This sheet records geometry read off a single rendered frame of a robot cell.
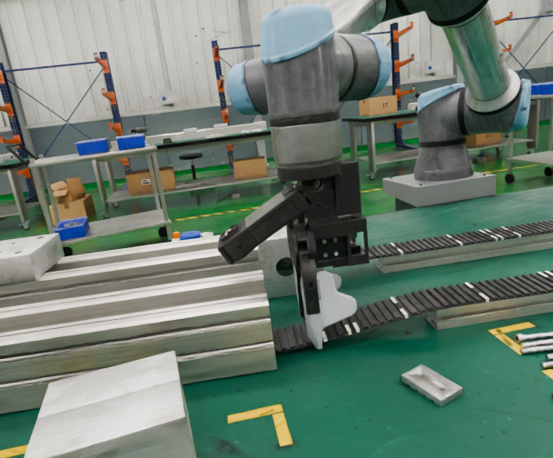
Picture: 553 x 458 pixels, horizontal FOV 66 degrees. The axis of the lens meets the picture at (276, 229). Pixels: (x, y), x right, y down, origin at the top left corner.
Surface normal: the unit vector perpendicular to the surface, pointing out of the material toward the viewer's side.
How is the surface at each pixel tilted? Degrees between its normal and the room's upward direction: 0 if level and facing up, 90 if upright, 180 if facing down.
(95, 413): 0
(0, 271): 90
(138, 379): 0
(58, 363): 90
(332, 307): 80
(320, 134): 90
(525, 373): 0
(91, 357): 90
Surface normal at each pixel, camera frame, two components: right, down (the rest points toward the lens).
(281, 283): 0.10, 0.26
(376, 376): -0.11, -0.95
